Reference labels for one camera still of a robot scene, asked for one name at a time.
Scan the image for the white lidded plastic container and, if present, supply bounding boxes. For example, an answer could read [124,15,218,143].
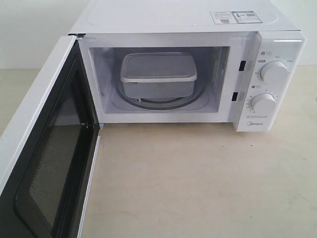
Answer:
[120,52,197,99]

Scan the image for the white microwave door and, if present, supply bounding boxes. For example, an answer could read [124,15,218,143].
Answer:
[0,35,100,238]

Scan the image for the glass microwave turntable plate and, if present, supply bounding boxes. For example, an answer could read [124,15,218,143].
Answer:
[116,79,207,111]

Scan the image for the white microwave oven body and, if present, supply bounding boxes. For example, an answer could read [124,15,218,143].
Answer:
[69,0,306,132]

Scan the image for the lower white control knob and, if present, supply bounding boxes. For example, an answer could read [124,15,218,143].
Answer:
[251,93,276,115]

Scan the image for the white control knob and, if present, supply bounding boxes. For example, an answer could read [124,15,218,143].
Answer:
[251,93,276,115]
[260,60,289,83]

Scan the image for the white warning label sticker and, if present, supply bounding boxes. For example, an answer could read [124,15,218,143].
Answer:
[210,11,238,24]

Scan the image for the upper white control knob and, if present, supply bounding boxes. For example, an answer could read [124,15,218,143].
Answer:
[260,60,289,83]

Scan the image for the blue energy label sticker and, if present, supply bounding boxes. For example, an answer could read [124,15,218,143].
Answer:
[231,11,262,24]

